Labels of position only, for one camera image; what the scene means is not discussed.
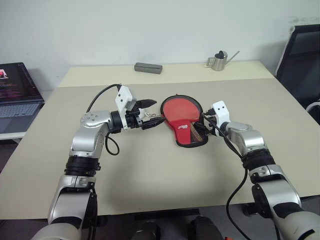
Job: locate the red and black paddle case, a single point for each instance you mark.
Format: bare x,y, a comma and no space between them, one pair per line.
182,136

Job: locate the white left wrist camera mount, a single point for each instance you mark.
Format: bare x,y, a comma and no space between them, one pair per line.
123,97

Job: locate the grey rectangular box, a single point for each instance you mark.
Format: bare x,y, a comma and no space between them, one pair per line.
148,68

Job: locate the black table frame bar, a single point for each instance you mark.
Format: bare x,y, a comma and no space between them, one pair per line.
170,213

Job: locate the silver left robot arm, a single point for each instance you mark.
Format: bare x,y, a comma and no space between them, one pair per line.
85,140

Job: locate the dark rounded shape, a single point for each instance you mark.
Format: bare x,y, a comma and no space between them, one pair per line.
147,231
205,228

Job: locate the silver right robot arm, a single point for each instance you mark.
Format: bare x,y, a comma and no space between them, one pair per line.
252,140

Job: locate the red table tennis paddle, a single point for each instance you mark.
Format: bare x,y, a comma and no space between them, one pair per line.
180,108

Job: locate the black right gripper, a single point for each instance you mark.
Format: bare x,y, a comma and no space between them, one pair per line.
210,125

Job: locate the white side desk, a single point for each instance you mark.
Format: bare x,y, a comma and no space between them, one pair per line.
10,136

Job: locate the black mesh office chair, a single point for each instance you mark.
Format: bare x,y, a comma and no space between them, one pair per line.
302,82

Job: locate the open laptop computer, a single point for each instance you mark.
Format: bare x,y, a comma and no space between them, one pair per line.
17,110

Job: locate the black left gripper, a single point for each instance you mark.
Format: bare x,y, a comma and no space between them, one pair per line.
133,120

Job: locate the stainless steel watering can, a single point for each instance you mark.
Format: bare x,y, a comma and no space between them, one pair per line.
220,63

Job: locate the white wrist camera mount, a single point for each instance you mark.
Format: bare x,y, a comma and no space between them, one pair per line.
123,97
221,112

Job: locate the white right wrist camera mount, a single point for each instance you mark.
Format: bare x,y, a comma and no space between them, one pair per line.
221,112

